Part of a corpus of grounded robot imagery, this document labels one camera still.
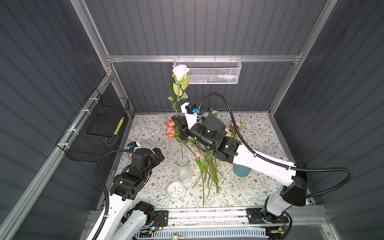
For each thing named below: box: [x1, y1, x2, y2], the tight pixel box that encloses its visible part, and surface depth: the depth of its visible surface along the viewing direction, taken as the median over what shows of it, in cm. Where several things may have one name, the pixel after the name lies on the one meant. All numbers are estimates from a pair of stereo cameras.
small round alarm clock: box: [166, 180, 186, 202], surface depth 81 cm
